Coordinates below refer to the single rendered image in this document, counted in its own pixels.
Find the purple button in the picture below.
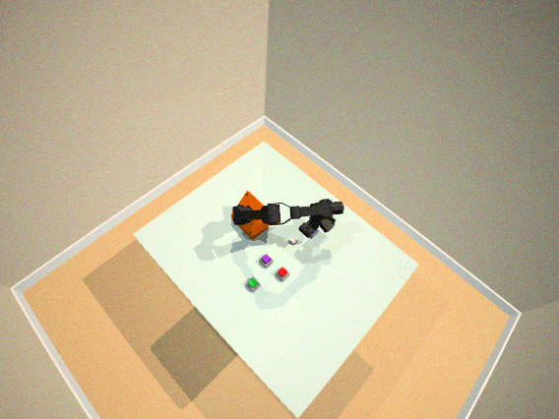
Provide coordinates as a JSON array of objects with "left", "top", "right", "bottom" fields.
[{"left": 259, "top": 253, "right": 273, "bottom": 268}]

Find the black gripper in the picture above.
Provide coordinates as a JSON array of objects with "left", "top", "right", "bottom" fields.
[{"left": 298, "top": 215, "right": 324, "bottom": 237}]

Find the green button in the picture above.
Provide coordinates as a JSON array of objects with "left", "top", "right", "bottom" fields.
[{"left": 245, "top": 276, "right": 261, "bottom": 292}]

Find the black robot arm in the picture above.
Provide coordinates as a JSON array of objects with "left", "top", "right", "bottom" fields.
[{"left": 232, "top": 199, "right": 344, "bottom": 233}]

